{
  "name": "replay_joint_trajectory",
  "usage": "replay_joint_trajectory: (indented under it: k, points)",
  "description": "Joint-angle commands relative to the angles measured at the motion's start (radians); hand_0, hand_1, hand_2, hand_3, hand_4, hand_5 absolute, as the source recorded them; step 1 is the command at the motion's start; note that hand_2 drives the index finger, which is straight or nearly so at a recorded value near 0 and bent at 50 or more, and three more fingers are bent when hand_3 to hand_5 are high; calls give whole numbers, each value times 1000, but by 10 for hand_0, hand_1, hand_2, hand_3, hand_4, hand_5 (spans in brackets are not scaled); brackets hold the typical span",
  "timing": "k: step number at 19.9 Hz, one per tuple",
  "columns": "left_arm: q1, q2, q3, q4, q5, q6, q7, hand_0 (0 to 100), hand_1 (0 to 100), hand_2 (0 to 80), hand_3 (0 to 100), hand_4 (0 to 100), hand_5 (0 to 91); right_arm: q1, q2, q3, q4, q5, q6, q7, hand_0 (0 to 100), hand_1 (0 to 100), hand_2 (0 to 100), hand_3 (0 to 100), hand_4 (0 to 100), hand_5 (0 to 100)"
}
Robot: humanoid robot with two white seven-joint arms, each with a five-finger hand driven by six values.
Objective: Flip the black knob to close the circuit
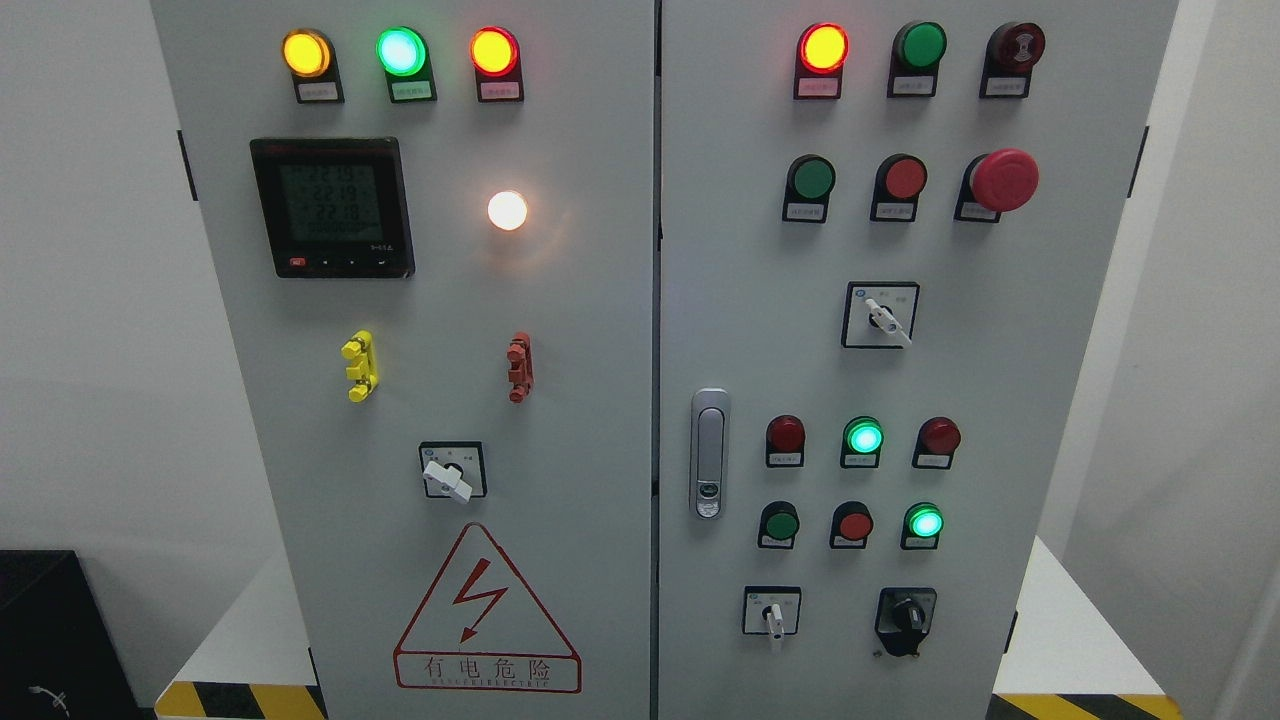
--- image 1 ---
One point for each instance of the black knob selector switch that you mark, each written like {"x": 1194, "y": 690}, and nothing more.
{"x": 904, "y": 618}

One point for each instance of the red terminal connector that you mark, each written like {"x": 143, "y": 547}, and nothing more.
{"x": 520, "y": 373}

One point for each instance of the dark red light middle left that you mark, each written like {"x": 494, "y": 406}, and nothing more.
{"x": 785, "y": 439}

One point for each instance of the dark red light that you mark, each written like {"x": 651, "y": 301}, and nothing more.
{"x": 936, "y": 444}
{"x": 785, "y": 439}

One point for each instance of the white glowing indicator light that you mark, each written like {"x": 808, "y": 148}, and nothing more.
{"x": 507, "y": 210}

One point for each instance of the green push button lower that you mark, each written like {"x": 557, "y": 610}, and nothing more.
{"x": 778, "y": 526}

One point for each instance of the green push button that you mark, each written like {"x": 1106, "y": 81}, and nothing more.
{"x": 778, "y": 526}
{"x": 810, "y": 181}

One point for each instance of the green lit light middle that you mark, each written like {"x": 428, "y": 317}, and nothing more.
{"x": 863, "y": 439}

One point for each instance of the left grey cabinet door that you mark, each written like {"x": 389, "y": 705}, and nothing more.
{"x": 567, "y": 470}

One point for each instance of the grey cabinet door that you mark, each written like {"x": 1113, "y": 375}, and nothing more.
{"x": 755, "y": 305}
{"x": 567, "y": 470}

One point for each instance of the green push button upper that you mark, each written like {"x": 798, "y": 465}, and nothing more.
{"x": 810, "y": 181}

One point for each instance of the red push button lower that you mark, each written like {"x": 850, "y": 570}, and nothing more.
{"x": 851, "y": 526}

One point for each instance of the red push button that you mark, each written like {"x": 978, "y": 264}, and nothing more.
{"x": 851, "y": 526}
{"x": 899, "y": 181}

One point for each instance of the right grey cabinet door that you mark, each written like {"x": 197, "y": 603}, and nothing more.
{"x": 755, "y": 305}

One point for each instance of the yellow terminal connector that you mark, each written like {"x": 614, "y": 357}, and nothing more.
{"x": 362, "y": 369}

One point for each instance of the dark red light middle right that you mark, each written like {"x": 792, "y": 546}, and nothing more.
{"x": 936, "y": 444}

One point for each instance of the red electrical hazard warning sticker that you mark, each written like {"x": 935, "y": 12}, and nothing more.
{"x": 480, "y": 627}

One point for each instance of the red push button upper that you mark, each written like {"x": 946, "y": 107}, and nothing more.
{"x": 899, "y": 181}

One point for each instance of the green lit button lower right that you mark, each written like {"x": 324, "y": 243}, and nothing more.
{"x": 921, "y": 527}

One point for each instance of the black digital power meter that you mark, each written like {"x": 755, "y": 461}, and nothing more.
{"x": 334, "y": 207}

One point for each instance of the red-ringed indicator light left door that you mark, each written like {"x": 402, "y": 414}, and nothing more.
{"x": 496, "y": 56}

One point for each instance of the red-ringed lit light right door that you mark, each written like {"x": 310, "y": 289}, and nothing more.
{"x": 821, "y": 53}

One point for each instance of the green lit indicator light top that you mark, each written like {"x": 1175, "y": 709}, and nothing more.
{"x": 406, "y": 62}

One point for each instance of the red emergency stop mushroom button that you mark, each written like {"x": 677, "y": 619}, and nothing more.
{"x": 1000, "y": 181}

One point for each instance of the green unlit light top right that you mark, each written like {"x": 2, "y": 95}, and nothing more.
{"x": 915, "y": 59}

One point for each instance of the yellow indicator light top left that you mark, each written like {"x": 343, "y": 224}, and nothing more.
{"x": 310, "y": 57}

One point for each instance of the white base platform hazard striped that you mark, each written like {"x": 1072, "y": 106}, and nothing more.
{"x": 1063, "y": 662}

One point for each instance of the black box bottom left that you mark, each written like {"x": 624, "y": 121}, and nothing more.
{"x": 57, "y": 659}

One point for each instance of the silver door lock handle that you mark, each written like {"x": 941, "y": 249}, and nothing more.
{"x": 710, "y": 411}

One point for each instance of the white-handled selector switch left door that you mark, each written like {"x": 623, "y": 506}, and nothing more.
{"x": 454, "y": 470}

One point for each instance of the white-handled selector switch upper right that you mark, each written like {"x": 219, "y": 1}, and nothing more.
{"x": 879, "y": 314}

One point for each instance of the white-handled selector switch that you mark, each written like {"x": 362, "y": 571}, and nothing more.
{"x": 772, "y": 611}
{"x": 879, "y": 314}

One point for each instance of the white-handled selector switch lower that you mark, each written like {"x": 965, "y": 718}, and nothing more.
{"x": 772, "y": 611}

